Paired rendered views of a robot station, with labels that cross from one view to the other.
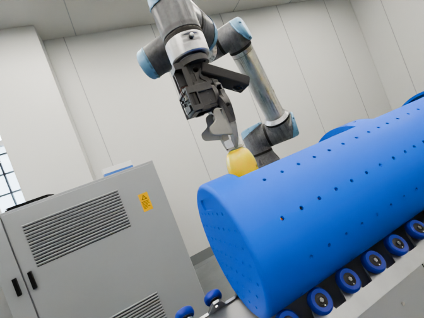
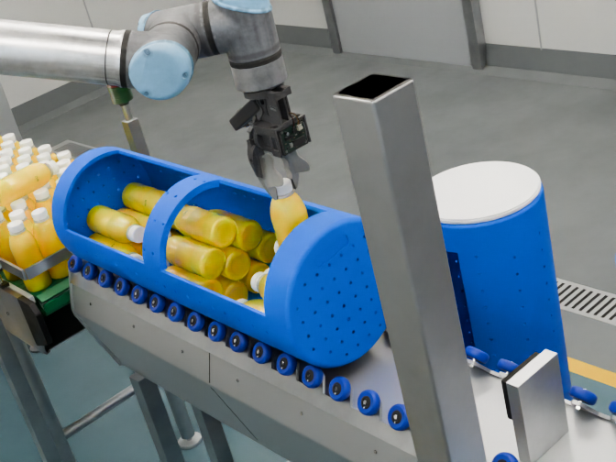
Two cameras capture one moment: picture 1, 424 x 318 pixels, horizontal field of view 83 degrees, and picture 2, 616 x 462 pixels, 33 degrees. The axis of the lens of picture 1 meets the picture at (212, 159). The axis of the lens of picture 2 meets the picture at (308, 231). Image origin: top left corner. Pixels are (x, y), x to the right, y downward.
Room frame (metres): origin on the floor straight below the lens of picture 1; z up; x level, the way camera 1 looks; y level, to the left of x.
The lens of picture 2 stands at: (0.98, 1.60, 2.05)
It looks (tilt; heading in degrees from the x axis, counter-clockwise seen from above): 26 degrees down; 254
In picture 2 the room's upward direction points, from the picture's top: 15 degrees counter-clockwise
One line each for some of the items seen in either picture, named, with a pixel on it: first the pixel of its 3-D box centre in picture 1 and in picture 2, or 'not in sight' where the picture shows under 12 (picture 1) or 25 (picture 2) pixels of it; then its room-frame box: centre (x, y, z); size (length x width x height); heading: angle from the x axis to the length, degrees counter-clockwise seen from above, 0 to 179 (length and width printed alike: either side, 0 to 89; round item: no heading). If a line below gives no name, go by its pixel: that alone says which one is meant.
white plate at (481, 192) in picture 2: not in sight; (476, 191); (0.07, -0.24, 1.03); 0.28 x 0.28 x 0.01
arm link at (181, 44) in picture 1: (188, 52); (260, 71); (0.53, -0.04, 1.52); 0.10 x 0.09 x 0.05; 19
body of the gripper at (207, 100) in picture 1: (199, 88); (273, 117); (0.53, -0.03, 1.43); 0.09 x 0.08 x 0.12; 109
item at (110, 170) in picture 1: (117, 169); not in sight; (2.09, 0.80, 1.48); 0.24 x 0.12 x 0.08; 118
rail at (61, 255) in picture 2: not in sight; (93, 237); (0.84, -0.91, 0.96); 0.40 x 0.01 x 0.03; 20
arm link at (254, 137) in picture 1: (256, 138); not in sight; (1.53, -0.31, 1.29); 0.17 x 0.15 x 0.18; 66
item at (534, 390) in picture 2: not in sight; (533, 405); (0.37, 0.42, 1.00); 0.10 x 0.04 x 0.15; 20
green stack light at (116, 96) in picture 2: not in sight; (120, 92); (0.60, -1.31, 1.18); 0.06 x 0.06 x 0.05
